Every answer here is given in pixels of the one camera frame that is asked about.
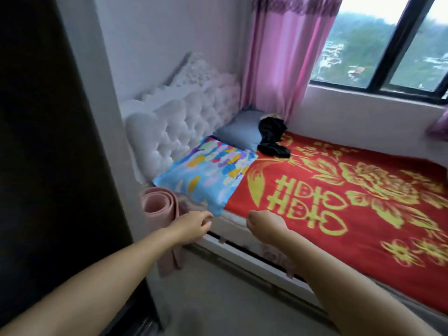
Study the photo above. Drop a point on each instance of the wide pink curtain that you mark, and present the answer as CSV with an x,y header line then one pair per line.
x,y
287,52

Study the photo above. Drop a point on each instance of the white tufted headboard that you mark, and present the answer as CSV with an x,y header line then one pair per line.
x,y
182,115

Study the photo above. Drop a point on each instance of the red bedsheet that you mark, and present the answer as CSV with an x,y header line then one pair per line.
x,y
364,220

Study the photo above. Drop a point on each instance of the black garment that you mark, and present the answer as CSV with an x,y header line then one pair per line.
x,y
273,136

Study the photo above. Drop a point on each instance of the pink rolled mat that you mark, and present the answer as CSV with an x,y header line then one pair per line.
x,y
162,220

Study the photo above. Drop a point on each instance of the white bed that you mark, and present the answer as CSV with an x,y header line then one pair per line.
x,y
280,266

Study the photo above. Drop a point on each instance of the person's right hand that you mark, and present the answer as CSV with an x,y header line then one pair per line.
x,y
266,226

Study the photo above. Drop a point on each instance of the colourful patterned pillow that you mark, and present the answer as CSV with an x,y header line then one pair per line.
x,y
203,171

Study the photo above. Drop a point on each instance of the person's left hand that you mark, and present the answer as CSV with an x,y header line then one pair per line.
x,y
190,226

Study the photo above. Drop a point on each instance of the grey pillow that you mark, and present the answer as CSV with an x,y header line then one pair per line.
x,y
241,129

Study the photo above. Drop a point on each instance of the person's right forearm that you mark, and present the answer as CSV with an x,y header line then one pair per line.
x,y
350,290

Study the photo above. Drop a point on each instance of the person's left forearm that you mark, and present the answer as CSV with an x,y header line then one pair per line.
x,y
91,290

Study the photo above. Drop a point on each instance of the black framed window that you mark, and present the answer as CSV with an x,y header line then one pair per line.
x,y
364,45

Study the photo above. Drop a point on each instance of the tied pink curtain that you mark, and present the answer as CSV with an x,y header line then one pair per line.
x,y
439,126

